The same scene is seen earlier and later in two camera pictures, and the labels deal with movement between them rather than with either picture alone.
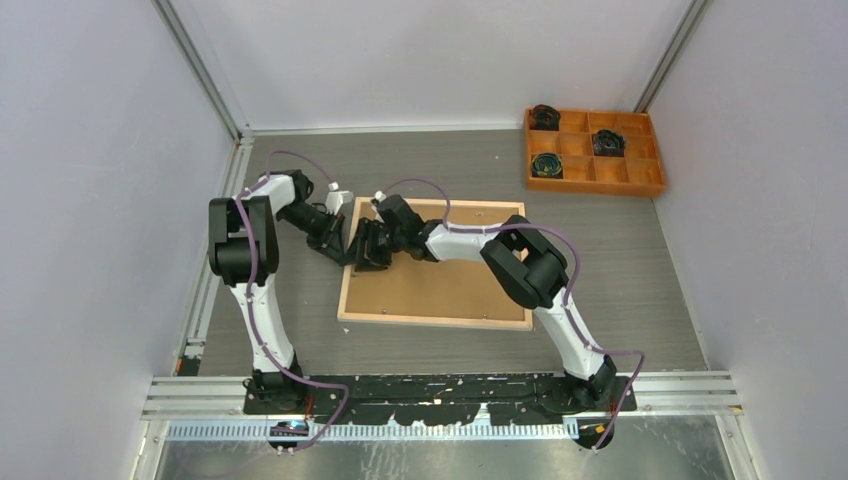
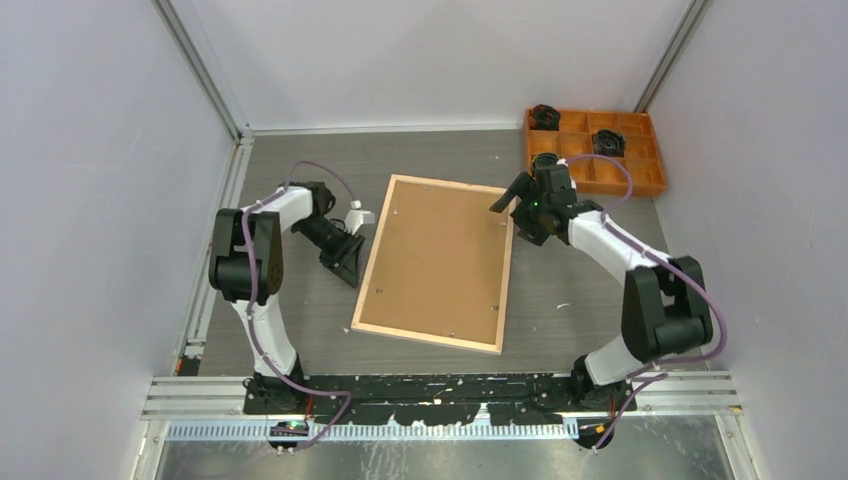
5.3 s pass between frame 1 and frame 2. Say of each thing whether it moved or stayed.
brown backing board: moved
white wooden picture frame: moved
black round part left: stayed
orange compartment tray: stayed
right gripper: moved
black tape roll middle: stayed
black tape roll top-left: stayed
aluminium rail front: stayed
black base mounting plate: stayed
